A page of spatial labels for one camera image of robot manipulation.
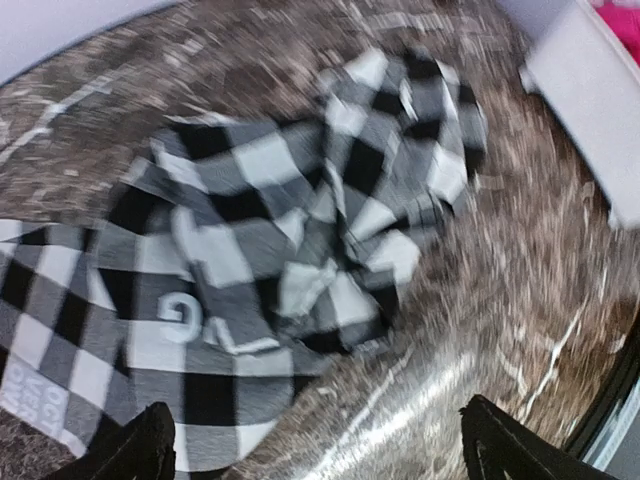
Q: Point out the black white checkered shirt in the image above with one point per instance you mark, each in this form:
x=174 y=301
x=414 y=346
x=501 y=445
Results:
x=237 y=259

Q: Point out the white plastic laundry bin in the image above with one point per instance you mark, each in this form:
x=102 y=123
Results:
x=591 y=83

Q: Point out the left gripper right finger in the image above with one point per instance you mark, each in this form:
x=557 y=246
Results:
x=496 y=446

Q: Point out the red garment in bin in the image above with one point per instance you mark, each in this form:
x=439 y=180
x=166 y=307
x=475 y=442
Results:
x=622 y=17

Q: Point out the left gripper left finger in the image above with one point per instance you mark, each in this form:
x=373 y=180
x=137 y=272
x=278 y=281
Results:
x=142 y=449

